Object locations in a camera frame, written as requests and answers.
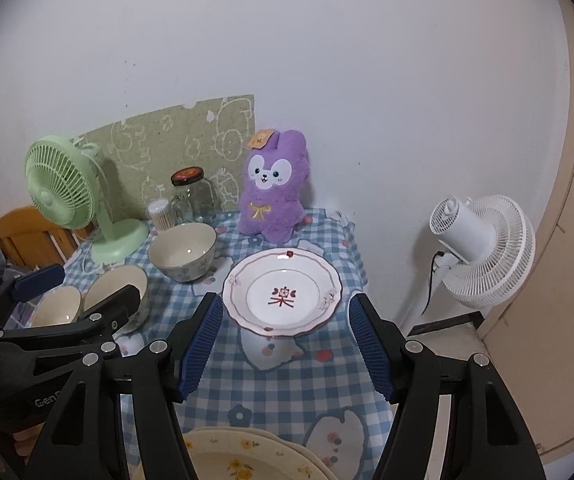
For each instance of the blue checked tablecloth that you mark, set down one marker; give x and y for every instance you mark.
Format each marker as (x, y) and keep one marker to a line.
(287, 380)

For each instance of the cotton swab container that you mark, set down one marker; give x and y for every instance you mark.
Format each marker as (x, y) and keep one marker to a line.
(159, 215)

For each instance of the green desk fan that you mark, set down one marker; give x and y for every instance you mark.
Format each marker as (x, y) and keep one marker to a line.
(57, 185)

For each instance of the beige floral ceramic bowl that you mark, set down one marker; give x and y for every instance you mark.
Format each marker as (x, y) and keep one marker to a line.
(182, 250)
(112, 282)
(57, 305)

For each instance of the green cartoon-print mat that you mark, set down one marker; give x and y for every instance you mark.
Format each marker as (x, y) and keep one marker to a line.
(177, 135)

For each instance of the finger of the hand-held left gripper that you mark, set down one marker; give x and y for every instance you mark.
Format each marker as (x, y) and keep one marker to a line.
(107, 315)
(37, 280)

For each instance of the wooden bed headboard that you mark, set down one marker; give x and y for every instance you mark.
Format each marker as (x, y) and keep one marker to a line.
(27, 235)

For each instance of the white standing fan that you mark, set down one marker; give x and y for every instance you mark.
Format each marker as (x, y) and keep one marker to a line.
(487, 250)

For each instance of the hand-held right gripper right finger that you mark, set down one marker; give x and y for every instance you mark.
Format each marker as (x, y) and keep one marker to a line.
(372, 345)

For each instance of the beige door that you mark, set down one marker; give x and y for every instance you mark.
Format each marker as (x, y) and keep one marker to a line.
(567, 260)

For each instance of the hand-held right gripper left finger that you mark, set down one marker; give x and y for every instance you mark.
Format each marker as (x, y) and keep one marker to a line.
(199, 350)

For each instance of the glass jar with black lid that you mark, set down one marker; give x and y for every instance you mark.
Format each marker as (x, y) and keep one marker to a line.
(192, 197)

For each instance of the small white red-print plate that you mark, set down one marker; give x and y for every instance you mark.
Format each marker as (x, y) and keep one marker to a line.
(282, 290)

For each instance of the purple plush toy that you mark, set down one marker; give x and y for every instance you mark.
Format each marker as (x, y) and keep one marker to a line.
(272, 190)

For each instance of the person's left hand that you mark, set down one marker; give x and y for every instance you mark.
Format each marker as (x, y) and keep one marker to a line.
(24, 440)

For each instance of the round yellow floral deep plate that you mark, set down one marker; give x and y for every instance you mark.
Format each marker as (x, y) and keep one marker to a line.
(299, 452)

